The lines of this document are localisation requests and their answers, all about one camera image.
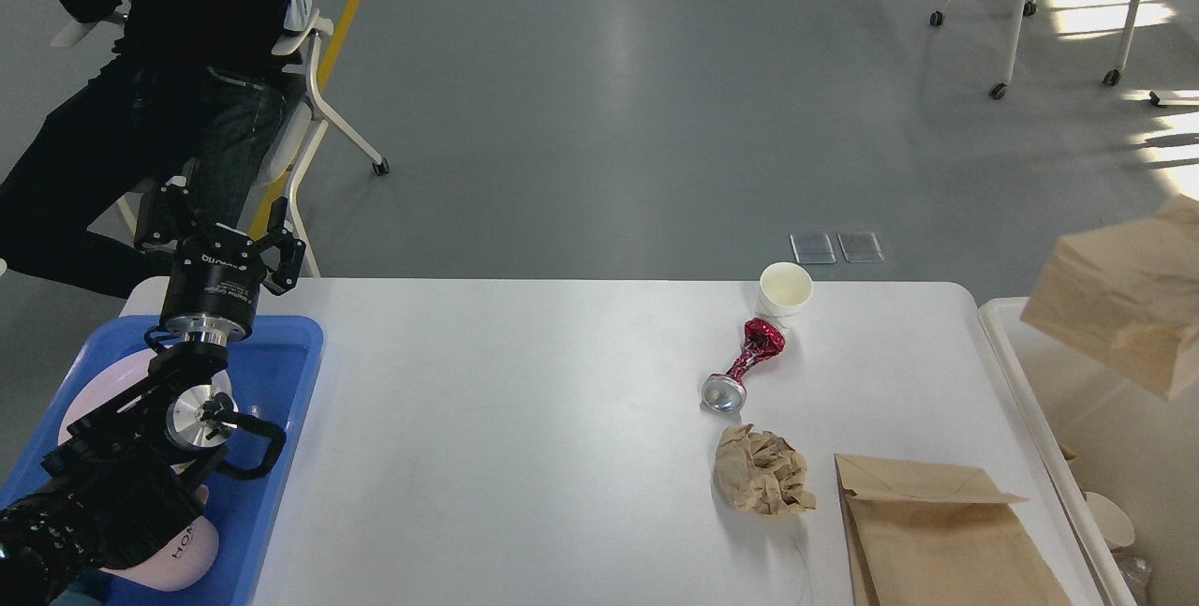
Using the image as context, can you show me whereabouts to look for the pink plastic plate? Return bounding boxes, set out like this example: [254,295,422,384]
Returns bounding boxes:
[55,342,239,468]

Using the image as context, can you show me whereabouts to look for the white plastic bin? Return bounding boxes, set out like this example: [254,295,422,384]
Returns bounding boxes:
[980,298,1198,605]

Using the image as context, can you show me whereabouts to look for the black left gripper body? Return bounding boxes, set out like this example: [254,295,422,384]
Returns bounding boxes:
[159,236,266,346]

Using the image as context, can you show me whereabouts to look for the paper cup inside bin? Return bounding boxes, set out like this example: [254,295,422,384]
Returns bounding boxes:
[1083,491,1135,551]

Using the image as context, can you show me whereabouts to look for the flat brown paper bag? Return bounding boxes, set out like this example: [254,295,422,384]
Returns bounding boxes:
[835,454,1071,605]

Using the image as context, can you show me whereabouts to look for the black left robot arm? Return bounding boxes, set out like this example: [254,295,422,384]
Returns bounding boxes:
[4,184,305,605]

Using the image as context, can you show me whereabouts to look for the pink mug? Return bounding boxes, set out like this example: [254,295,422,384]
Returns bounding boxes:
[101,516,221,592]

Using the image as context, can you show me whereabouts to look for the white chair leg left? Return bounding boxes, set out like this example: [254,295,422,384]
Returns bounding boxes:
[49,7,391,277]

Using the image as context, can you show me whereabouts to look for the person leg with shoe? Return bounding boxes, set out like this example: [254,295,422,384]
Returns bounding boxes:
[1,0,312,299]

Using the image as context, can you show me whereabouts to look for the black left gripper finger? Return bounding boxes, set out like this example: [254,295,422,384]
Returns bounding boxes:
[133,178,215,256]
[248,197,307,296]

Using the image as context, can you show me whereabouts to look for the crumpled brown paper ball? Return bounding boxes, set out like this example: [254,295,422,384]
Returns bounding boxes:
[713,424,817,517]

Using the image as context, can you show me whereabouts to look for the small grey metal plate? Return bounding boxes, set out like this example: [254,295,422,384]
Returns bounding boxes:
[791,233,836,265]

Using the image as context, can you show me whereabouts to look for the blue plastic tray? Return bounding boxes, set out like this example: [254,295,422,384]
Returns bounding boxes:
[1,316,324,605]

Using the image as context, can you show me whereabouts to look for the white paper cup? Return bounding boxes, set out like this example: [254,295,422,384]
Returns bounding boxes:
[754,262,814,330]

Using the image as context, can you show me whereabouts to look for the brown paper bag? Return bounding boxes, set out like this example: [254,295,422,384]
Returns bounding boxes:
[835,454,1071,605]
[1020,196,1198,402]

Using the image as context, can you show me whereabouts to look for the red foil wrapper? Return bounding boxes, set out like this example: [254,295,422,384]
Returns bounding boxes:
[725,318,787,384]

